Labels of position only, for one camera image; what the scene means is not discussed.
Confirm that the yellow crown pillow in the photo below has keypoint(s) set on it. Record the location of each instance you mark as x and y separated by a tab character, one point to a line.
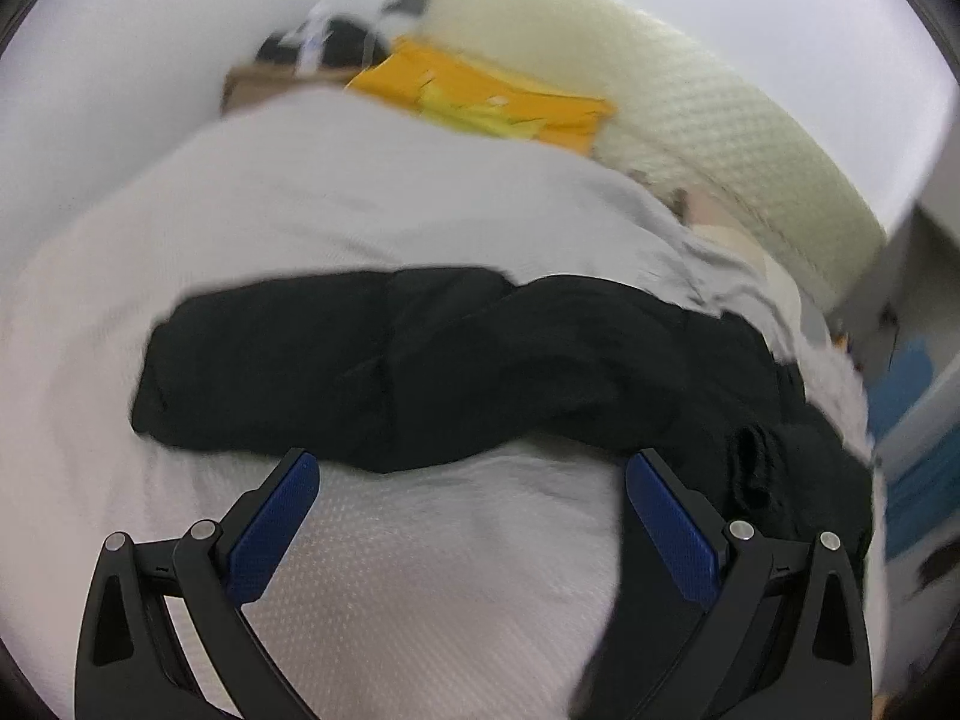
465	97

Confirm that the beige and grey pillow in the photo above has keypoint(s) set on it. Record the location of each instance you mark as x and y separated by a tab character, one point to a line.
720	229

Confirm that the white textured bed sheet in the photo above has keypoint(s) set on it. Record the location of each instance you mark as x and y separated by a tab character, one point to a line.
450	562

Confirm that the black padded jacket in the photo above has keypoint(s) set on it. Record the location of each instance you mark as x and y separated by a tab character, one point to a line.
420	367

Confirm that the wooden nightstand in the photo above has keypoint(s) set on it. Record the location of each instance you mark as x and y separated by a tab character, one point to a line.
255	86

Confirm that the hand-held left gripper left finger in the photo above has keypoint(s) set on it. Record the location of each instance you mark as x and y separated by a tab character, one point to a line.
274	525

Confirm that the blue curtain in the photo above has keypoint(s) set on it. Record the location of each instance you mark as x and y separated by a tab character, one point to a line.
926	495

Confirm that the cream quilted headboard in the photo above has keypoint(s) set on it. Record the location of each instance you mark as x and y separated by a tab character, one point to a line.
712	127

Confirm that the black bag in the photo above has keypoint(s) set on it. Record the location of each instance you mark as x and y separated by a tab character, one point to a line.
346	41

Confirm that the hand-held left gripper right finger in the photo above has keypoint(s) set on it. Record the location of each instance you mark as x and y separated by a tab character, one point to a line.
667	532

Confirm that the grey bed blanket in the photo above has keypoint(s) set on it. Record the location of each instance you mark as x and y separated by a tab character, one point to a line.
375	195

